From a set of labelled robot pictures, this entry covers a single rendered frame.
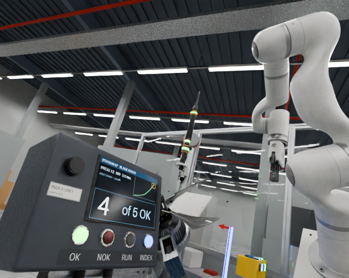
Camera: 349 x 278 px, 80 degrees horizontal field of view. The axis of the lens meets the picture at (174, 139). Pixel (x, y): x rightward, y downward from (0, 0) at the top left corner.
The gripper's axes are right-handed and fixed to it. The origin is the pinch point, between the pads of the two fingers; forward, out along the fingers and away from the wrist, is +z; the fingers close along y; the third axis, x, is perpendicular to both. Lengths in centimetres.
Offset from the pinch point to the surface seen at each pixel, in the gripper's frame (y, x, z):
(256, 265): 21.5, 10.1, 38.0
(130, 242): -66, 6, 32
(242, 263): 21.5, 16.3, 39.0
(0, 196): 136, 863, 106
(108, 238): -71, 6, 31
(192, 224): -9.5, 29.5, 27.2
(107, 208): -72, 8, 27
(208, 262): 70, 59, 52
